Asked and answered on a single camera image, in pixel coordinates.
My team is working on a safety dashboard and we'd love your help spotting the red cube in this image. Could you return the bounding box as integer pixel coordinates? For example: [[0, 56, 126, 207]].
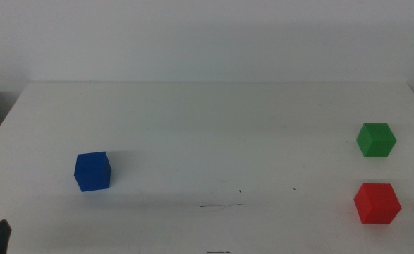
[[353, 183, 402, 224]]

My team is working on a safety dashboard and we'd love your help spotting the green cube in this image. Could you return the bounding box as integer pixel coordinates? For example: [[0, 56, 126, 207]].
[[355, 123, 398, 158]]

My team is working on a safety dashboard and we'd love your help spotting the blue cube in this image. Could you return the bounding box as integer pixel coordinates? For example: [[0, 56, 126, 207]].
[[73, 151, 111, 193]]

